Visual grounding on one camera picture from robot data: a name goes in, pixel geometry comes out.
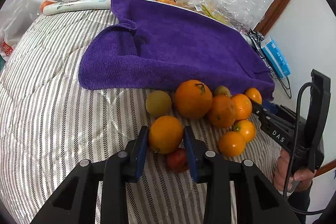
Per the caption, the small orange with green stem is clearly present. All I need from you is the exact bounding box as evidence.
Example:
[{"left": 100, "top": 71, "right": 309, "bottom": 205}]
[{"left": 234, "top": 120, "right": 256, "bottom": 143}]

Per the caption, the small kumquat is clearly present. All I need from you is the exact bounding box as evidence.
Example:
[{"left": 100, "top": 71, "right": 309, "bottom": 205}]
[{"left": 244, "top": 88, "right": 263, "bottom": 105}]

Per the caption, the shiny mandarin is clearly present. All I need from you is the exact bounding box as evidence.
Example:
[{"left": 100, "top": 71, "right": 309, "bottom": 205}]
[{"left": 231, "top": 94, "right": 252, "bottom": 121}]

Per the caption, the small red fruit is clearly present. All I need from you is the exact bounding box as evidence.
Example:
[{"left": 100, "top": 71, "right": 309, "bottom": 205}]
[{"left": 167, "top": 148, "right": 189, "bottom": 173}]

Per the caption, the small round orange front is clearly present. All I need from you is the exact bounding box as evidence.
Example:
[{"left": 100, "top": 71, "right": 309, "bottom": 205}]
[{"left": 218, "top": 131, "right": 246, "bottom": 157}]

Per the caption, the dull orange mandarin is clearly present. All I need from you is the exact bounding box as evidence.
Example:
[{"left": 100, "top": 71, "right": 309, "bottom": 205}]
[{"left": 207, "top": 94, "right": 236, "bottom": 128}]

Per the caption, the small green fruit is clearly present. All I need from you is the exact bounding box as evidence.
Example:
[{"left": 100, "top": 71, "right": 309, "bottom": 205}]
[{"left": 214, "top": 85, "right": 231, "bottom": 98}]

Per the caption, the large orange with stem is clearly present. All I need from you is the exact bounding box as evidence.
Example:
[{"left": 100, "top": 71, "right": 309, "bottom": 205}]
[{"left": 173, "top": 80, "right": 213, "bottom": 119}]

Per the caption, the yellow-green round fruit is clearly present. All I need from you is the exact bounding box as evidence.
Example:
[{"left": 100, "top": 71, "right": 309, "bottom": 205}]
[{"left": 146, "top": 90, "right": 172, "bottom": 118}]

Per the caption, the right hand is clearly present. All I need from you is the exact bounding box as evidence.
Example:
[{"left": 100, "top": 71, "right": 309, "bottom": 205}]
[{"left": 273, "top": 147, "right": 316, "bottom": 195}]

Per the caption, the blue tissue pack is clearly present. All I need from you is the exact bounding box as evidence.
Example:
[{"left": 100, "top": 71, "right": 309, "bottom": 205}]
[{"left": 261, "top": 36, "right": 290, "bottom": 79}]

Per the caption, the striped quilt mattress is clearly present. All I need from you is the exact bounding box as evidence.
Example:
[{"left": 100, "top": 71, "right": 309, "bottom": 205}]
[{"left": 1, "top": 10, "right": 281, "bottom": 223}]

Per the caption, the purple towel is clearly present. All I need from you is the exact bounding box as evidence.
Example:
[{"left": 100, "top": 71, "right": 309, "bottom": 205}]
[{"left": 79, "top": 0, "right": 274, "bottom": 100}]

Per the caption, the white tube roll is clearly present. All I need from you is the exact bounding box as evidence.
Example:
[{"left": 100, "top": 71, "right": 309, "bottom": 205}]
[{"left": 43, "top": 0, "right": 111, "bottom": 16}]

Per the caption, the white plastic bag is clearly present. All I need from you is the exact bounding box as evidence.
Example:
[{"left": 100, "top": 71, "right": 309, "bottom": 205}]
[{"left": 1, "top": 0, "right": 39, "bottom": 61}]

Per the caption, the black cable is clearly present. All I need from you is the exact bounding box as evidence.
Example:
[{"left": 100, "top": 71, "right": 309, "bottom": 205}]
[{"left": 247, "top": 28, "right": 293, "bottom": 100}]

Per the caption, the brown wooden door frame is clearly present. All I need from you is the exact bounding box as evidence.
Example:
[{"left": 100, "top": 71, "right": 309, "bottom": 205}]
[{"left": 253, "top": 0, "right": 290, "bottom": 35}]

